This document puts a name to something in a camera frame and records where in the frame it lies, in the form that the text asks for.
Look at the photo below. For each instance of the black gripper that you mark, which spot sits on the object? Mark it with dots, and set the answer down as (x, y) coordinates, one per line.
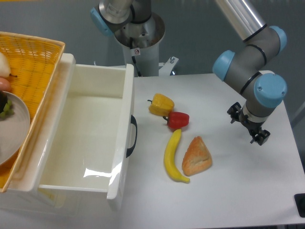
(250, 121)

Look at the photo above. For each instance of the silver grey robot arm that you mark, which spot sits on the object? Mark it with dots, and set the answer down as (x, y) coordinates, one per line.
(262, 92)

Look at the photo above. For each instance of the red bell pepper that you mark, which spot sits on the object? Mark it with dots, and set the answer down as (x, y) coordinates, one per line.
(177, 120)

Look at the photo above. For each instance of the yellow bell pepper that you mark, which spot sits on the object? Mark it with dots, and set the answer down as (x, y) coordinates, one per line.
(161, 105)

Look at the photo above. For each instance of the triangular bread pastry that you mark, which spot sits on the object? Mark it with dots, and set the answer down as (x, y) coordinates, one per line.
(197, 158)

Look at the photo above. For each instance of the yellow banana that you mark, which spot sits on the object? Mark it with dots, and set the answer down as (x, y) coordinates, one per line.
(169, 158)

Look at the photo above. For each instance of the black object at edge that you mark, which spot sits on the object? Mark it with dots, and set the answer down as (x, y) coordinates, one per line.
(300, 204)

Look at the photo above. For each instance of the white plastic drawer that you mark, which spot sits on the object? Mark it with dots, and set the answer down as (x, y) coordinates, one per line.
(87, 157)

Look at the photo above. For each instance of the yellow woven basket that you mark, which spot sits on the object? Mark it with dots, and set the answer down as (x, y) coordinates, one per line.
(34, 60)

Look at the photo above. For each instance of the grey round plate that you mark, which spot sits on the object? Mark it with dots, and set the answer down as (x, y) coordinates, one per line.
(13, 128)

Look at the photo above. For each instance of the white drawer cabinet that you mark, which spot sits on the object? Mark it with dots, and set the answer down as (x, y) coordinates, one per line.
(23, 193)

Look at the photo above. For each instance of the green grapes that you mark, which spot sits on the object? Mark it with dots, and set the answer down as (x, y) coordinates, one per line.
(6, 109)

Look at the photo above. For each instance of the dark eggplant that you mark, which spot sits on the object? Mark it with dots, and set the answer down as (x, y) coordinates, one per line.
(3, 101)

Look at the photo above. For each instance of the pink peach fruit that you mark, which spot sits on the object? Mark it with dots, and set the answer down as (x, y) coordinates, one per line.
(5, 85)

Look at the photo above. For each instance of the pale pear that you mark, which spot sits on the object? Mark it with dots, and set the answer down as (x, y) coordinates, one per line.
(5, 70)

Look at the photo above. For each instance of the black drawer handle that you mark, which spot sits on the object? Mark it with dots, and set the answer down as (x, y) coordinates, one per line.
(134, 134)

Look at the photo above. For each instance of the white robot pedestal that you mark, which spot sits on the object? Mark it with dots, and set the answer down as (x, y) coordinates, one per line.
(140, 46)

